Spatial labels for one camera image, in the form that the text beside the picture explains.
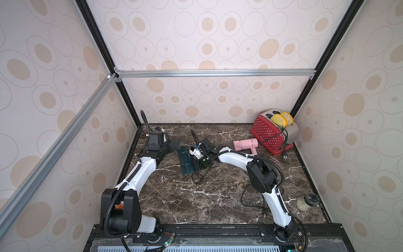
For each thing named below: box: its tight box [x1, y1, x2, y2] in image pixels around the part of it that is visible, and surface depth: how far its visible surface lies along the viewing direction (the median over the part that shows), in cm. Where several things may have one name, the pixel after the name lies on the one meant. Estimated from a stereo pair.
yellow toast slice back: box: [279, 111, 294, 126], surface depth 97 cm
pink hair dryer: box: [232, 138, 259, 156], surface depth 105 cm
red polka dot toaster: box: [250, 109, 300, 156], surface depth 99 cm
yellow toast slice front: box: [270, 113, 288, 128], surface depth 96 cm
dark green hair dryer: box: [176, 144, 195, 176], surface depth 87 cm
